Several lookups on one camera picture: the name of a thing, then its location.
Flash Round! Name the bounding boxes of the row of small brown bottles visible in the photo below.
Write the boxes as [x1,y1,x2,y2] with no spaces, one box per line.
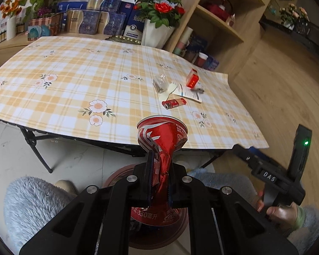
[0,24,26,45]

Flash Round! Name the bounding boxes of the grey fuzzy slipper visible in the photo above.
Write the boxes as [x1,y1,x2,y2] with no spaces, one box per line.
[4,175,79,255]

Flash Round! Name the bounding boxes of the large blue shelf box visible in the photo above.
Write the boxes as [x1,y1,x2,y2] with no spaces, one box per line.
[187,34,208,56]

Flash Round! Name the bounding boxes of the blue box with white band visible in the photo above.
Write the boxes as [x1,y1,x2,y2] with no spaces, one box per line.
[57,1,89,14]

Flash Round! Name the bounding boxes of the striped basket planter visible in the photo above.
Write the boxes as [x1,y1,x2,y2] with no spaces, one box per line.
[27,13,64,41]

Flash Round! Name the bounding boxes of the pale yellow paper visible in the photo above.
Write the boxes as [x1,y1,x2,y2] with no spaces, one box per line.
[158,83,177,102]

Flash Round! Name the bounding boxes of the small red box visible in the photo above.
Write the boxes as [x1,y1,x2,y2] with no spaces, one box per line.
[185,68,200,89]

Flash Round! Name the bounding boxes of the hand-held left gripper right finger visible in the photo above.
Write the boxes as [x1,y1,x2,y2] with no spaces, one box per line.
[168,162,299,255]

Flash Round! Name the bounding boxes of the stack of pastel cups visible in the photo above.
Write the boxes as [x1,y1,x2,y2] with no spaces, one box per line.
[173,27,193,56]

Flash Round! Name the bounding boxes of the red crushed soda can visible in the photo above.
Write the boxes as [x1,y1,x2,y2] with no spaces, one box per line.
[137,115,189,225]

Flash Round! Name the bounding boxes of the black counter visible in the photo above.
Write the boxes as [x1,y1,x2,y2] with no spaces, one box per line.
[259,16,319,67]

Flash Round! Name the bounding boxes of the tall white vase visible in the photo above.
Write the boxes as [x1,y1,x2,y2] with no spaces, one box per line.
[6,17,16,40]

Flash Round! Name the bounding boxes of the small blue shelf box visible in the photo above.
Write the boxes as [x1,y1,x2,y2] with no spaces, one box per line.
[206,56,220,71]

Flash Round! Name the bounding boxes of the red basket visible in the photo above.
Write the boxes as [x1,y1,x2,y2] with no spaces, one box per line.
[201,0,233,22]

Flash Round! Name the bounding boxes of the wooden shelf unit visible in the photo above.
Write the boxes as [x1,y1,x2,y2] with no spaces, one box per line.
[162,0,281,77]

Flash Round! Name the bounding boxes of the pink artificial roses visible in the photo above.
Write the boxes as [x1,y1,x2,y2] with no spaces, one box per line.
[279,4,309,30]

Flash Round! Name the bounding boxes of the orange artificial flowers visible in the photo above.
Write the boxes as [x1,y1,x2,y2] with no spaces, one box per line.
[0,0,23,19]

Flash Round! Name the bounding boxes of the person's left foot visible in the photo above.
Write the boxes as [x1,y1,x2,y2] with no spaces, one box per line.
[54,180,79,198]

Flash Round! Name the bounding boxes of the dark blue red-label box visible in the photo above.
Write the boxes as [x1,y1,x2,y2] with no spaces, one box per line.
[118,1,135,24]

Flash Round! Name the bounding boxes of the red artificial roses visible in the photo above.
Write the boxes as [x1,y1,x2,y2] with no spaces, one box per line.
[134,0,187,28]

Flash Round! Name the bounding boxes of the person's right hand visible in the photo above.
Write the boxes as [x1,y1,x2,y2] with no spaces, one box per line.
[255,190,302,230]

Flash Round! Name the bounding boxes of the white leaflet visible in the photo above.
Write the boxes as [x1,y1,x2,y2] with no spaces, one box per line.
[171,84,203,103]

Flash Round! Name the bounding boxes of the gold blue gift box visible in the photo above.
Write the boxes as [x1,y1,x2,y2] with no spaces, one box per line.
[86,0,123,14]
[66,9,101,35]
[98,12,127,36]

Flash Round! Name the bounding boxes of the red cup with white rim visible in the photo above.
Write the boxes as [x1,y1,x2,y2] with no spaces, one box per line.
[196,52,208,67]

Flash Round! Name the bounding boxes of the maroon plastic bin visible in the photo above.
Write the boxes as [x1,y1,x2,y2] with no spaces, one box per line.
[102,163,189,249]

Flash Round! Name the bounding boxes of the gold tray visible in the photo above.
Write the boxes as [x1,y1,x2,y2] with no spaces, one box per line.
[106,34,142,45]

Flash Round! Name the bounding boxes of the person's right forearm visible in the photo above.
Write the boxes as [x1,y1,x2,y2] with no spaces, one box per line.
[284,203,319,255]

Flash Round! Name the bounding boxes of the red lighter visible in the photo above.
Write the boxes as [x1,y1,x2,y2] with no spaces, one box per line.
[162,98,187,110]

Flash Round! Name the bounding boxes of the yellow plaid tablecloth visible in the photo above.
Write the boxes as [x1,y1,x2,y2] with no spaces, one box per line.
[0,36,269,149]

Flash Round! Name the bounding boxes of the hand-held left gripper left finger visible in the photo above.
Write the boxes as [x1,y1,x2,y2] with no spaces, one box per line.
[19,151,156,255]

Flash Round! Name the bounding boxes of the white faceted vase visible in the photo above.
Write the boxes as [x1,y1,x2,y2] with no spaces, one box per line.
[141,18,176,50]

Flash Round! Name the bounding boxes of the dark blue script box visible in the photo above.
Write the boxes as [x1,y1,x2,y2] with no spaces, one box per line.
[130,5,149,27]

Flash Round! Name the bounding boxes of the clear plastic wrapper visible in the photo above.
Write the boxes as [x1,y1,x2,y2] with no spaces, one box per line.
[152,74,168,94]

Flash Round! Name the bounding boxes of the black folding table frame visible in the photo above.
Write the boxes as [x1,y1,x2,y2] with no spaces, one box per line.
[16,126,221,173]

